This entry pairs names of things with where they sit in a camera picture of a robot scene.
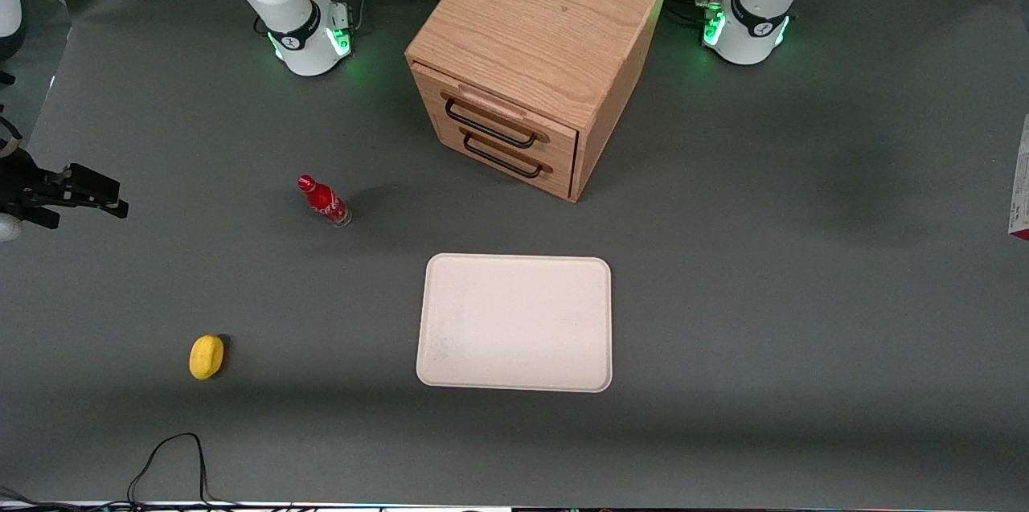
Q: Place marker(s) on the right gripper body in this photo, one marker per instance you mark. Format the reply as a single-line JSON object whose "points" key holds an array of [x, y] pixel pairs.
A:
{"points": [[18, 184]]}

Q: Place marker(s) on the red cookie box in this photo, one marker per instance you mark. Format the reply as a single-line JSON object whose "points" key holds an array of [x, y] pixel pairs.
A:
{"points": [[1022, 182]]}

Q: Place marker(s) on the beige plastic tray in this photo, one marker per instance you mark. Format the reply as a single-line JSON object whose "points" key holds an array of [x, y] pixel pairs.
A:
{"points": [[514, 323]]}

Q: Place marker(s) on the yellow lemon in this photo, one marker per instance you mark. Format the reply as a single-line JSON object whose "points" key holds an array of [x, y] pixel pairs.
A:
{"points": [[207, 357]]}

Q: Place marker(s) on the red cola bottle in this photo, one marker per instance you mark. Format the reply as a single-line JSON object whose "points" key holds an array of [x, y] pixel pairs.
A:
{"points": [[324, 201]]}

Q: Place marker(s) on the wooden drawer cabinet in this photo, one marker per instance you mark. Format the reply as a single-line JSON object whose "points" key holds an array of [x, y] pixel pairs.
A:
{"points": [[539, 14]]}

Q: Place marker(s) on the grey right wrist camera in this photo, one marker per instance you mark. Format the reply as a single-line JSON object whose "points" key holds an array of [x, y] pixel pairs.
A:
{"points": [[8, 228]]}

